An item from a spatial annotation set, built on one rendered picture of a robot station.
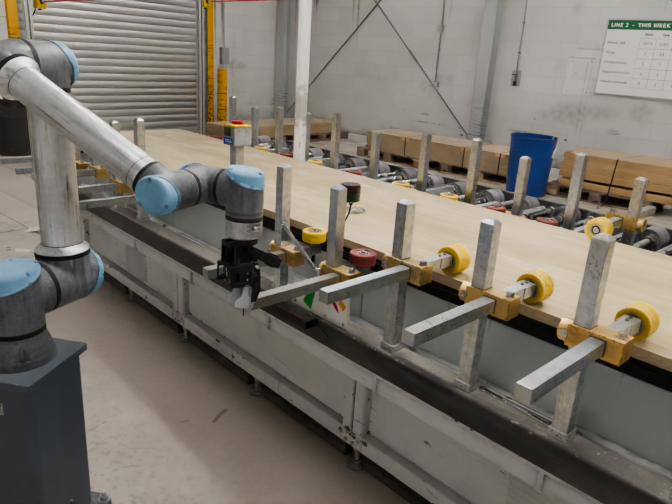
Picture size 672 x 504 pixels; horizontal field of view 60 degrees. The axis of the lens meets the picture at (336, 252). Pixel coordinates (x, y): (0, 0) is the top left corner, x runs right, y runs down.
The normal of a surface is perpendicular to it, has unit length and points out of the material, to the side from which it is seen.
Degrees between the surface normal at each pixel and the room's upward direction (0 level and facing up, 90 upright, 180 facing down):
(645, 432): 90
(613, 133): 90
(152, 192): 92
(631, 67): 90
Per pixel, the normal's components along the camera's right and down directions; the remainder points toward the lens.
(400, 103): -0.66, 0.20
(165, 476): 0.06, -0.95
